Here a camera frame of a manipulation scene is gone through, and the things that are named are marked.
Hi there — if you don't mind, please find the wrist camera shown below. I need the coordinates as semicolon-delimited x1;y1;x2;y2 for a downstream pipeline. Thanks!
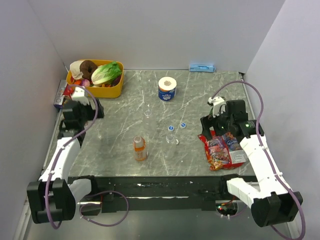
71;86;90;106
207;96;226;118

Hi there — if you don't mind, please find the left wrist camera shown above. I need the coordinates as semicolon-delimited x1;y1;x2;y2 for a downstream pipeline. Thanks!
71;86;90;106

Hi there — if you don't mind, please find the toy lettuce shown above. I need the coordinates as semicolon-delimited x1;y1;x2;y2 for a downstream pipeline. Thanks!
91;61;122;86

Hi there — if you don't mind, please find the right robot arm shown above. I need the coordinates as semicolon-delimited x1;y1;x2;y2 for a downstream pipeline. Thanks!
200;96;303;227

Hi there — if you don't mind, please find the purple cable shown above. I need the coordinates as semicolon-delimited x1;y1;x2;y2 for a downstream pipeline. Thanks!
211;80;306;240
44;84;130;230

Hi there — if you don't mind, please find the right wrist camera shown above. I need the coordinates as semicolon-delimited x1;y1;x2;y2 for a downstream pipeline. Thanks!
207;96;226;118

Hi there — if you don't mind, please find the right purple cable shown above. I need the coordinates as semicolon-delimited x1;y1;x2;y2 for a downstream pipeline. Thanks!
211;80;306;240

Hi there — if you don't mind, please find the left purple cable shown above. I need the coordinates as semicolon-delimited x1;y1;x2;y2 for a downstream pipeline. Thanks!
44;84;130;230

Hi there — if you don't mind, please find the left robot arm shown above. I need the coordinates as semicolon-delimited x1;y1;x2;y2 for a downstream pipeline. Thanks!
26;99;105;229

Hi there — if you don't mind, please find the purple white box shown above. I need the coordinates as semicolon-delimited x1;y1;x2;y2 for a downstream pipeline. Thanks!
53;79;67;109

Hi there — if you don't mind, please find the blue tissue pack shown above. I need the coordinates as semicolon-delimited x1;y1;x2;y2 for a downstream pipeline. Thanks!
189;64;216;73

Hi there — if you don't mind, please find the purple toy onion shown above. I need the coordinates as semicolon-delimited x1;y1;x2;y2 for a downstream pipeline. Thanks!
80;79;91;87

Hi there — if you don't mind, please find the black base frame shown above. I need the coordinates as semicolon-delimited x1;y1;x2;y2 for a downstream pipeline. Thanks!
82;176;238;213

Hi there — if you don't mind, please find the beige plush toy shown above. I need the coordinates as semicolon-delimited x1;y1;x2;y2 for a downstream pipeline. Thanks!
69;60;84;80

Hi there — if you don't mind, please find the brown plush donut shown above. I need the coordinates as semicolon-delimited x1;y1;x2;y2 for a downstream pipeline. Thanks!
79;60;98;80

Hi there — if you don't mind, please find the red snack bag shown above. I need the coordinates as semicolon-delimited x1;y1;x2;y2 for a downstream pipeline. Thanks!
197;130;248;171

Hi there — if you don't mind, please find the toilet paper roll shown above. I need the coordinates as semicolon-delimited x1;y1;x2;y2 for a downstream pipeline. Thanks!
158;76;177;102

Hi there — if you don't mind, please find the red small box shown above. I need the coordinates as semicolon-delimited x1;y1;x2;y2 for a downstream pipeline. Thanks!
62;85;74;100

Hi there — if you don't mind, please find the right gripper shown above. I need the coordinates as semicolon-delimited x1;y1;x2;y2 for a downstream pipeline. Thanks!
200;106;234;141

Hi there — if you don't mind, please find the orange drink bottle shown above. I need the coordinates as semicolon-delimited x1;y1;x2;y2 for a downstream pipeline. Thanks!
133;136;148;162

